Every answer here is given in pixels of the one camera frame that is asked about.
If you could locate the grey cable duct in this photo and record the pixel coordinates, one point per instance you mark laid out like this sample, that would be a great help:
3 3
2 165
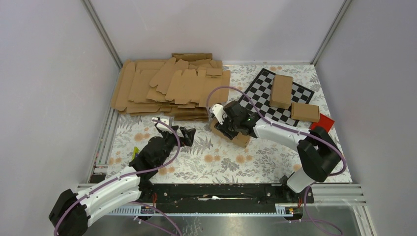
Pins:
204 209

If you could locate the folded cardboard box upright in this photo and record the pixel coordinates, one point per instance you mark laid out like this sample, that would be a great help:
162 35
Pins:
281 92

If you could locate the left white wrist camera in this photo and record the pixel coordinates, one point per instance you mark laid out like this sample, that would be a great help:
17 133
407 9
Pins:
163 124

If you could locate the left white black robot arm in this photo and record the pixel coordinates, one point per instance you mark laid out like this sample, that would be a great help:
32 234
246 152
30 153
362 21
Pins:
74 212

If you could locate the stack of flat cardboard blanks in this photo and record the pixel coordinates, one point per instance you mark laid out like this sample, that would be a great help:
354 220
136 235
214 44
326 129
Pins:
181 86

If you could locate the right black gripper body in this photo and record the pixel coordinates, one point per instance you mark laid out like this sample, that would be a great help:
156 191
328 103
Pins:
229 128

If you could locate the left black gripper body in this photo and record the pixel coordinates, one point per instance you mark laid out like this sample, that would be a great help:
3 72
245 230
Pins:
184 140

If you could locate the brown cardboard box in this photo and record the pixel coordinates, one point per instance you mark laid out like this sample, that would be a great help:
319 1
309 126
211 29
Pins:
239 140

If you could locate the red box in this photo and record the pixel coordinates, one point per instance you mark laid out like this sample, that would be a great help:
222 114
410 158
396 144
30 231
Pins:
325 122

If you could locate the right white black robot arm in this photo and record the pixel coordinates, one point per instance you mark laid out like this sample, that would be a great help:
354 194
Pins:
317 151

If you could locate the black white checkerboard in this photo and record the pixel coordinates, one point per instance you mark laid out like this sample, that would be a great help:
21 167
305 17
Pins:
259 92

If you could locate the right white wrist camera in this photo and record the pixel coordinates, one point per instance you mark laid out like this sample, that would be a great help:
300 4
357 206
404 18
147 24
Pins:
218 111

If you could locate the folded cardboard box flat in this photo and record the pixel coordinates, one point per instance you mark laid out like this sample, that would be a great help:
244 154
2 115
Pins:
305 112

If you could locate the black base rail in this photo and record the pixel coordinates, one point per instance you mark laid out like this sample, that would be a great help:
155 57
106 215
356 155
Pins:
153 194

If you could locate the floral table mat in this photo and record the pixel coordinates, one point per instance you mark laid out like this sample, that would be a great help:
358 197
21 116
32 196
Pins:
212 159

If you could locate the small yellow green object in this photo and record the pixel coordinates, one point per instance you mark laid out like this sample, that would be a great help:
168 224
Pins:
135 152

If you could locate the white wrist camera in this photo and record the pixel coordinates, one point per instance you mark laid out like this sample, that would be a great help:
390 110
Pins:
163 124
218 111

